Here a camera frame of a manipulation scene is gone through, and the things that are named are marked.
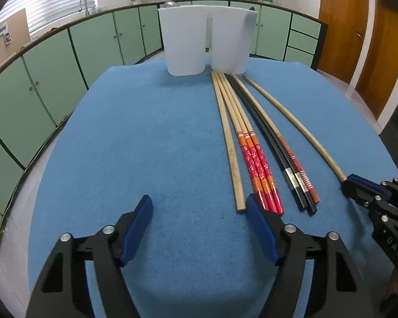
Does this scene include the chrome sink faucet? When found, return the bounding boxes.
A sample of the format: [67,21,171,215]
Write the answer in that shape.
[78,0,90,16]

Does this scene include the white twin utensil holder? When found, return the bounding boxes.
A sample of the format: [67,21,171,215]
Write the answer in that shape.
[159,5,257,76]

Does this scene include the cardboard board with device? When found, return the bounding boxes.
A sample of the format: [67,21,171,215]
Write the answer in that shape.
[0,9,31,66]

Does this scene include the black chopstick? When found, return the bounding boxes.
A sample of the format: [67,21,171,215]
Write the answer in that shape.
[226,75,317,215]
[222,74,315,215]

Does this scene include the plain curved bamboo chopstick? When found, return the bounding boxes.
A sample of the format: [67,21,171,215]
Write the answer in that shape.
[242,75,348,183]

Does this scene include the brown wooden door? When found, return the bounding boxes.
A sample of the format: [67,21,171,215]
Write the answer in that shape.
[356,0,398,118]
[318,0,369,83]

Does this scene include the person's right hand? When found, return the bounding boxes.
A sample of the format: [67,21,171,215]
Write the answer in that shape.
[379,268,398,314]

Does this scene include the green lower kitchen cabinets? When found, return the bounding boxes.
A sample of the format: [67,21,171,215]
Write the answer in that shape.
[0,0,329,257]

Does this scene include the red striped bamboo chopstick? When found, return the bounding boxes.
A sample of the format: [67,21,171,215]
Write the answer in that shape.
[230,73,320,214]

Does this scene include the blue table mat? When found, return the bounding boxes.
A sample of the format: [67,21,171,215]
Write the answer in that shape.
[28,58,398,317]

